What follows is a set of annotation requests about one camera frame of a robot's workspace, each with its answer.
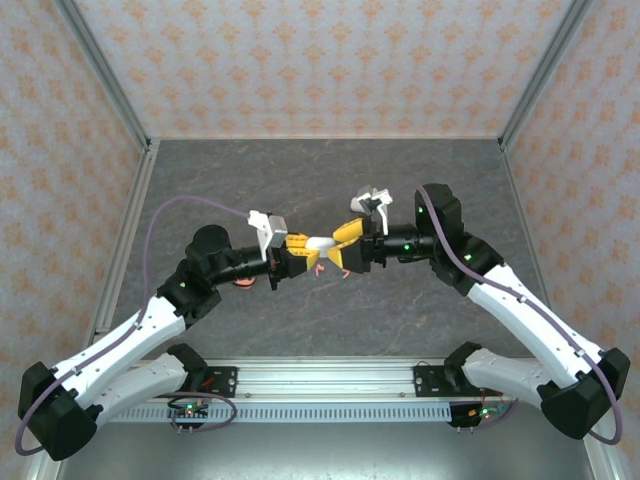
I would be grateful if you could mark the electronics board with led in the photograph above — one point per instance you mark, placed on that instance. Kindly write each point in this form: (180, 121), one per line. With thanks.
(475, 414)
(189, 412)

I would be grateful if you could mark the white earbud charging case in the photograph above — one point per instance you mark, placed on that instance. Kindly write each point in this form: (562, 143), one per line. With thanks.
(320, 243)

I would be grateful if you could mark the aluminium frame post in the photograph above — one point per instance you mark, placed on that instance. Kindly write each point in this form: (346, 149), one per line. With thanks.
(544, 75)
(106, 75)

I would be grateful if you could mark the pink earbud charging case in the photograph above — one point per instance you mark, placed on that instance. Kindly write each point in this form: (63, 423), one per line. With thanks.
(245, 284)

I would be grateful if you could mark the grey metal base plate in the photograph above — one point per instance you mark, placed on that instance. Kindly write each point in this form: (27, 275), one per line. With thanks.
(325, 455)

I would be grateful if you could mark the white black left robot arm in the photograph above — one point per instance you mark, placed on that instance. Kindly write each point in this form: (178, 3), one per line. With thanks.
(125, 335)

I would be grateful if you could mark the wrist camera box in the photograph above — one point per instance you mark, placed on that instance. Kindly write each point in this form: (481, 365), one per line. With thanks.
(275, 230)
(382, 210)

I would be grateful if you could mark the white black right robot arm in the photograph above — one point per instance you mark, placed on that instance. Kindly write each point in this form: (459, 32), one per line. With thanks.
(530, 312)

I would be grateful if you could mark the aluminium table edge rail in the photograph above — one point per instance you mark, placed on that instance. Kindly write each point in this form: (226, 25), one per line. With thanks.
(127, 235)
(518, 200)

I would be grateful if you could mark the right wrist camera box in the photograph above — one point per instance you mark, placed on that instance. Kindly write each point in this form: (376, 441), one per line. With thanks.
(382, 210)

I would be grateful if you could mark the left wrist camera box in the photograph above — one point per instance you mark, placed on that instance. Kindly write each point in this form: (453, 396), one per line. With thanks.
(275, 230)

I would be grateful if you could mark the aluminium base beam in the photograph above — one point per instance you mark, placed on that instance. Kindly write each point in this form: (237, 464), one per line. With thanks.
(325, 380)

